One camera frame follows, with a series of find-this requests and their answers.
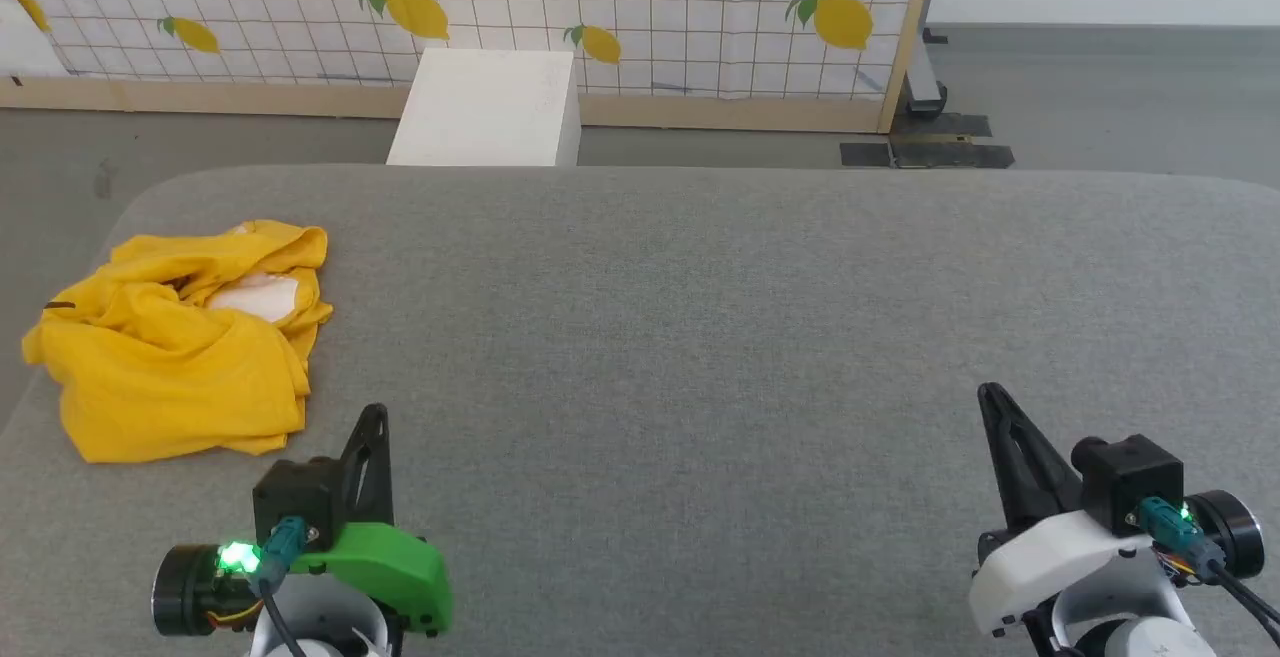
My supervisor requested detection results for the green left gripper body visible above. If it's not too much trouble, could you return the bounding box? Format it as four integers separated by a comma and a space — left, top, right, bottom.
288, 521, 454, 636

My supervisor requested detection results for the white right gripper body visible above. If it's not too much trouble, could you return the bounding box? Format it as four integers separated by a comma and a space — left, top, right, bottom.
967, 508, 1163, 638

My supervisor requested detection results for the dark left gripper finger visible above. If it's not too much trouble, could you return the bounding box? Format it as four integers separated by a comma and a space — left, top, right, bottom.
340, 403, 392, 529

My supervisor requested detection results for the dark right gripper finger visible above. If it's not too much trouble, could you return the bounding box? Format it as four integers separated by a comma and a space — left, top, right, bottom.
977, 382, 1087, 531

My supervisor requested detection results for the yellow tiger-face t-shirt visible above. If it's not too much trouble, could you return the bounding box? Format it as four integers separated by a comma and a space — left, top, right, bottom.
22, 220, 334, 464

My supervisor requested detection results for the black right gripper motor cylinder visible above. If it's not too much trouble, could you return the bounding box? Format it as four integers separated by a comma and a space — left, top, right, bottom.
1186, 489, 1265, 580

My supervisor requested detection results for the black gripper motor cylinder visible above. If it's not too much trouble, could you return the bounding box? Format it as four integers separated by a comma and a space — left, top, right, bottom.
152, 541, 263, 638
1186, 489, 1265, 580

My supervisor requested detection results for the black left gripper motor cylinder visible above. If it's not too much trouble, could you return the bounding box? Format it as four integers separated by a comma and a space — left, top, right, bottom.
152, 541, 263, 638

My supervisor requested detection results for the large black floor tape patch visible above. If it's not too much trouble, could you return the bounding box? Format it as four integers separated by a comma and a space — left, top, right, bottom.
839, 141, 1017, 171

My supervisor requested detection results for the grey fabric sofa seat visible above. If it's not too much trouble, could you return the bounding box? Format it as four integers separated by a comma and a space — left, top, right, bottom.
0, 164, 1280, 657

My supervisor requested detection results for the small black floor tape patch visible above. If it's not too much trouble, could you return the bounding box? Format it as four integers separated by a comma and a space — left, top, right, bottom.
889, 112, 994, 139

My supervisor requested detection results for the white box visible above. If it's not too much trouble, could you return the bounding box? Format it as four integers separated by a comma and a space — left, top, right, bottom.
386, 47, 583, 169

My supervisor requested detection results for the grey metal stand foot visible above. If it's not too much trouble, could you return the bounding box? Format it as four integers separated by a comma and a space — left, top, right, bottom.
904, 26, 951, 120

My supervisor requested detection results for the white panel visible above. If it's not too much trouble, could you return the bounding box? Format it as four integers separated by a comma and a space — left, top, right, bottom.
0, 0, 69, 79

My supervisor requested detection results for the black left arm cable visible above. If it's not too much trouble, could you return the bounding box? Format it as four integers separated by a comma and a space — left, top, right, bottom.
255, 515, 311, 657

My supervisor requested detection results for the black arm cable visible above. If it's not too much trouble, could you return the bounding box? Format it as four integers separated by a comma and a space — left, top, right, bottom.
1138, 496, 1280, 650
255, 515, 311, 657

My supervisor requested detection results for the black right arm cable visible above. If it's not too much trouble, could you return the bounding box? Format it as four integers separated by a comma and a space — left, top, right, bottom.
1138, 496, 1280, 650

